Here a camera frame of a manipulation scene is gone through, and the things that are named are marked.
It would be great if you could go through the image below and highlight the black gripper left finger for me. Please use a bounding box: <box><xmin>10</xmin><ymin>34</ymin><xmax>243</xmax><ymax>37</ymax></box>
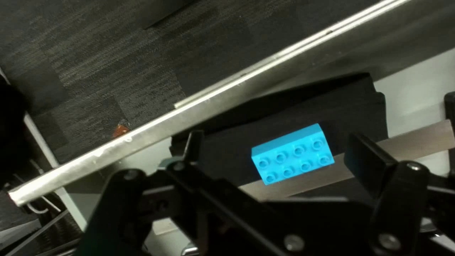
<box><xmin>75</xmin><ymin>130</ymin><xmax>264</xmax><ymax>256</ymax></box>

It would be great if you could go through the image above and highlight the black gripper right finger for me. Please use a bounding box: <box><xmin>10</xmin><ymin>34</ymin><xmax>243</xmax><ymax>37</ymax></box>
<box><xmin>342</xmin><ymin>132</ymin><xmax>455</xmax><ymax>256</ymax></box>

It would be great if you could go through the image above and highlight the blue lego brick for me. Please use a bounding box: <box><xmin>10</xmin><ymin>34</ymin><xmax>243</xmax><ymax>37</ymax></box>
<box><xmin>250</xmin><ymin>123</ymin><xmax>334</xmax><ymax>185</ymax></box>

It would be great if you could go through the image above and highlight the black case in drawer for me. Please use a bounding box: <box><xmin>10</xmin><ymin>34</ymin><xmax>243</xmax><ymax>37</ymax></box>
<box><xmin>169</xmin><ymin>72</ymin><xmax>388</xmax><ymax>185</ymax></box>

